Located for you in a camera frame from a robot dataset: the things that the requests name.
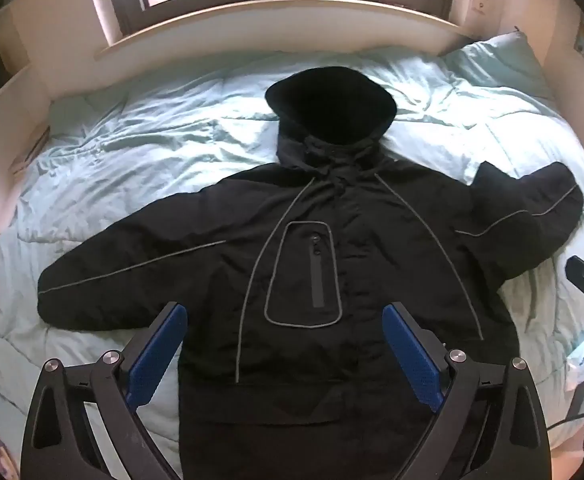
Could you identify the light green pillow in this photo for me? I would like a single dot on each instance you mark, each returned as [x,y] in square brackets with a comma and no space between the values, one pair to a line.
[506,61]

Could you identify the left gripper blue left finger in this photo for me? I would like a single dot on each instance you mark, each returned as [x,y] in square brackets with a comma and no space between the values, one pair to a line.
[149,353]

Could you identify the cream curved bed frame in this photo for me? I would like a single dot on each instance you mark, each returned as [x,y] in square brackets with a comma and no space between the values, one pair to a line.
[60,48]

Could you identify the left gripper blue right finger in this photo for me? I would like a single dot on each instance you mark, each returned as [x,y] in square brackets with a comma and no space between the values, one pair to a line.
[420,355]

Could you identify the white wall socket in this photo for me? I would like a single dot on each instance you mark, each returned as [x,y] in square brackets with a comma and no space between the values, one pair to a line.
[479,6]

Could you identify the light green duvet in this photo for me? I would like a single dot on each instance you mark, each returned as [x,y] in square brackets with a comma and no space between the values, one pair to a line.
[192,123]

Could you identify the black hooded jacket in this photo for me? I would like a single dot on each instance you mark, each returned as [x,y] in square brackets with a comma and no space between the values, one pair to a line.
[285,269]

